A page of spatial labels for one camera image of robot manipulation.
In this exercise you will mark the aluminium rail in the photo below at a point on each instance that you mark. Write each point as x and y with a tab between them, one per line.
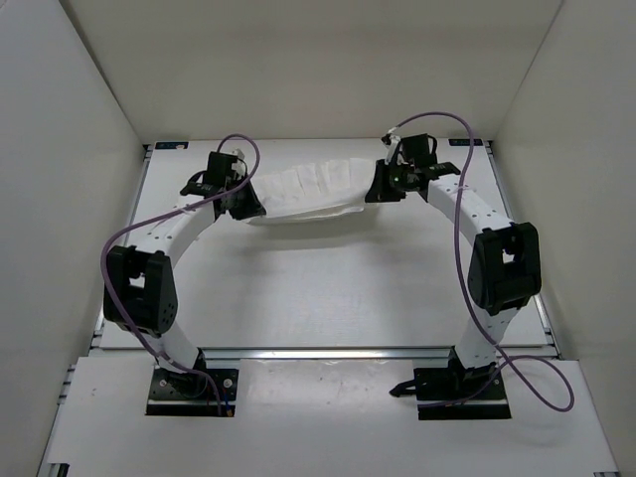
327	354

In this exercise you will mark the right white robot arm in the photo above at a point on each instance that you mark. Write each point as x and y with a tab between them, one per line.
504	272

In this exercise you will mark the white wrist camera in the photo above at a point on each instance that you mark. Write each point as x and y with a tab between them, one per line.
239	166
392	142

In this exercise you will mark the right blue corner label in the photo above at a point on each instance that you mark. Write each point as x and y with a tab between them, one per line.
465	142

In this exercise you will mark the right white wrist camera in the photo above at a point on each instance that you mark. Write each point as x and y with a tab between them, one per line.
392	142

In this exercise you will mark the left blue corner label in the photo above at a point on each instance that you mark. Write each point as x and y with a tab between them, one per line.
171	145

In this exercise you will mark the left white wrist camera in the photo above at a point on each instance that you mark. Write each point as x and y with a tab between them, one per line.
239	166

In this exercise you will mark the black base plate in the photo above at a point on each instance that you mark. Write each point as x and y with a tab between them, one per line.
439	397
173	394

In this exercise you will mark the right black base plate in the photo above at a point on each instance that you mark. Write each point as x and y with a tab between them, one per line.
439	397

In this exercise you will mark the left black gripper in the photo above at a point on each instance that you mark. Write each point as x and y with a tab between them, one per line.
253	207

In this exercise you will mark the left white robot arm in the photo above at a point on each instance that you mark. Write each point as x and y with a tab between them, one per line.
140	294

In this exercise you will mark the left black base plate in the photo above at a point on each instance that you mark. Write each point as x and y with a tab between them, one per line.
173	394

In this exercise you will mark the blue corner label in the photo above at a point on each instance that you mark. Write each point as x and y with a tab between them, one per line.
171	145
465	142

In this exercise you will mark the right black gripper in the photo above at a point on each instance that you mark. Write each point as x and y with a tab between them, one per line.
380	192

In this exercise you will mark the white pleated skirt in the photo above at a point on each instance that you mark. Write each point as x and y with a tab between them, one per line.
313	192

